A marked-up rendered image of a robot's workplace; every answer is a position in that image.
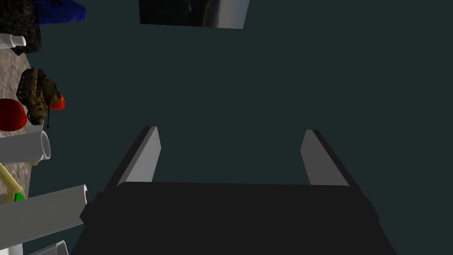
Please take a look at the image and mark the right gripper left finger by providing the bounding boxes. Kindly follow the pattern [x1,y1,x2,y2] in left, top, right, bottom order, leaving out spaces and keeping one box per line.
[105,125,162,190]

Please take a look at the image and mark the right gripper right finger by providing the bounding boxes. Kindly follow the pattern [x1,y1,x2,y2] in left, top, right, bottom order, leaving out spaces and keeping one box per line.
[300,129,354,188]

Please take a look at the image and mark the orange-red tomato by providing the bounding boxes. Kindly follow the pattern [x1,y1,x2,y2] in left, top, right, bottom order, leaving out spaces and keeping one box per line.
[50,93,66,111]

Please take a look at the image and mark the white paper towel roll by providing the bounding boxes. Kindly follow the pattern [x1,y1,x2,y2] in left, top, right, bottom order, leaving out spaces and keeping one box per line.
[0,184,89,246]

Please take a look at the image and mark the white mug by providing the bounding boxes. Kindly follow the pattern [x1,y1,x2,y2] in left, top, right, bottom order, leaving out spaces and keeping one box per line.
[0,131,52,166]

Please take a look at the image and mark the brown bread loaf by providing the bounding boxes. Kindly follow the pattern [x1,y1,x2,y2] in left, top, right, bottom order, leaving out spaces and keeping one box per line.
[15,68,60,129]

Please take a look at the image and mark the yellow and green utensil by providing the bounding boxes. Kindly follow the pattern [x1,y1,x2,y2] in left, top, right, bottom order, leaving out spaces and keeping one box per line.
[0,162,25,204]

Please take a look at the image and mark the red apple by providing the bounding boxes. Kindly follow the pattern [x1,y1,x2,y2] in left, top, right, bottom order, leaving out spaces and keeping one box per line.
[0,99,28,132]

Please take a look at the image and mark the dark window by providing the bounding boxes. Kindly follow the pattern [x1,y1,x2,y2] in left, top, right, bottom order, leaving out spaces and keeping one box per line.
[138,0,250,30]

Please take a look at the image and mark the blue box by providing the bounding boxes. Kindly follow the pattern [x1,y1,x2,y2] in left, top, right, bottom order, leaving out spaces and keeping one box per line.
[33,0,87,25]

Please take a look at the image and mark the white bottle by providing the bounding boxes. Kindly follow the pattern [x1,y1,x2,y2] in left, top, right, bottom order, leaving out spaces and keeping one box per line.
[0,33,27,49]

